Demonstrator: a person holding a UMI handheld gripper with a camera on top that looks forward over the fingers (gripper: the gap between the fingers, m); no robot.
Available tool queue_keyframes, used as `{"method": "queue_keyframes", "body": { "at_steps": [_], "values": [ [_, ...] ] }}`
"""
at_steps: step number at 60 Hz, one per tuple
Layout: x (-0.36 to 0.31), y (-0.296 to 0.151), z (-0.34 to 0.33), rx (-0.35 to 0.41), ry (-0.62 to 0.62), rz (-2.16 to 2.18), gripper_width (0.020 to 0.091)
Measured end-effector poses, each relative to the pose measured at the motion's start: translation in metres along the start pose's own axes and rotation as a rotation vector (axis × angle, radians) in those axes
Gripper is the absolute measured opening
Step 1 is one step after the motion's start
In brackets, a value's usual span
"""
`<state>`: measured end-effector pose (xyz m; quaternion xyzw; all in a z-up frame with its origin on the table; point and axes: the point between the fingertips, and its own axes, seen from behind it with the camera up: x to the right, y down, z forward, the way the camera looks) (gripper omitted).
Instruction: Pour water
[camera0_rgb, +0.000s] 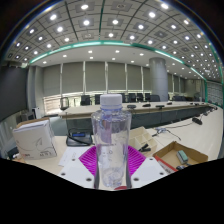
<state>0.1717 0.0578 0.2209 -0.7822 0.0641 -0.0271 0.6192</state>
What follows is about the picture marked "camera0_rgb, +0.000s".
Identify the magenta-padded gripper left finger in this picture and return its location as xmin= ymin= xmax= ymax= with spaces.
xmin=57 ymin=145 xmax=99 ymax=189

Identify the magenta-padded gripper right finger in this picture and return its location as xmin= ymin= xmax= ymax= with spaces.
xmin=126 ymin=145 xmax=167 ymax=189

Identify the clear plastic water bottle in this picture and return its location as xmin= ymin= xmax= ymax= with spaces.
xmin=90 ymin=93 xmax=133 ymax=189

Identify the black desk microphone console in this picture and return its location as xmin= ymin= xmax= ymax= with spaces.
xmin=65 ymin=128 xmax=94 ymax=147

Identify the small open white box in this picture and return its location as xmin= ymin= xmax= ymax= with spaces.
xmin=128 ymin=125 xmax=159 ymax=154

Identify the open brown box, red side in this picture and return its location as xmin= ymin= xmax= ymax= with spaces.
xmin=152 ymin=140 xmax=209 ymax=173

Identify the black marker pen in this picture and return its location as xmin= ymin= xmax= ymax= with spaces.
xmin=175 ymin=164 xmax=191 ymax=172

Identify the green eraser block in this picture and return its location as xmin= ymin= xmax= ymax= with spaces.
xmin=176 ymin=149 xmax=189 ymax=165

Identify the large white printed carton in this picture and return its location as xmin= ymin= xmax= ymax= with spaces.
xmin=12 ymin=117 xmax=58 ymax=161

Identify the row of black office chairs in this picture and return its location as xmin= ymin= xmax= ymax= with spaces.
xmin=79 ymin=92 xmax=188 ymax=106

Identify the black tabletop microphone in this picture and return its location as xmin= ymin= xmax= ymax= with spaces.
xmin=191 ymin=116 xmax=203 ymax=126

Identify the black power adapter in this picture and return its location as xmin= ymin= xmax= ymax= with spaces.
xmin=7 ymin=146 xmax=20 ymax=160

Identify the grey box monitor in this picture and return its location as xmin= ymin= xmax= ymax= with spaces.
xmin=16 ymin=111 xmax=36 ymax=124

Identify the grey round column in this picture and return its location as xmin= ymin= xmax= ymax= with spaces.
xmin=148 ymin=57 xmax=169 ymax=102

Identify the group of ceiling lights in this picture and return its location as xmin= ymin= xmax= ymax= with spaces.
xmin=6 ymin=1 xmax=223 ymax=68

